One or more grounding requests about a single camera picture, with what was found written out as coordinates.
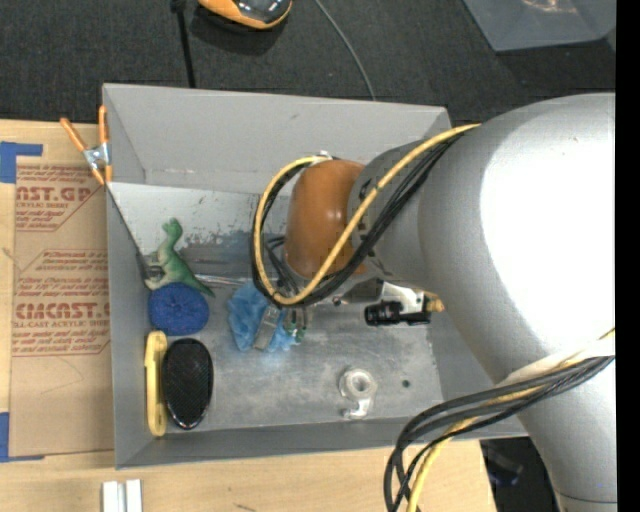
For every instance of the black cylinder on white bracket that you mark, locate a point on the black cylinder on white bracket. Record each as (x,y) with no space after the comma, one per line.
(387,313)

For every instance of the green toy dinosaur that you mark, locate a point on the green toy dinosaur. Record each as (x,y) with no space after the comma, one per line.
(172,265)

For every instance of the blue crumpled cloth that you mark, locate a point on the blue crumpled cloth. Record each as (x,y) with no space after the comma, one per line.
(245,315)

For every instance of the brown cardboard board red print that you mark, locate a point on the brown cardboard board red print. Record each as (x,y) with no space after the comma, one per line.
(55,380)

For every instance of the grey metal bin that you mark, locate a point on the grey metal bin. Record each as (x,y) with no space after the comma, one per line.
(300,380)

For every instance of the black oval brush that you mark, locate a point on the black oval brush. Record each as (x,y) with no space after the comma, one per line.
(187,382)

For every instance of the clear plastic hook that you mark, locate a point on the clear plastic hook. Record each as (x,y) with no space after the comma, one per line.
(357,387)

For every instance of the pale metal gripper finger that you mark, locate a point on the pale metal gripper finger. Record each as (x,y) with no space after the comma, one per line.
(266,327)

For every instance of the blue round sponge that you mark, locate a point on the blue round sponge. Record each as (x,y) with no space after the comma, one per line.
(177,310)

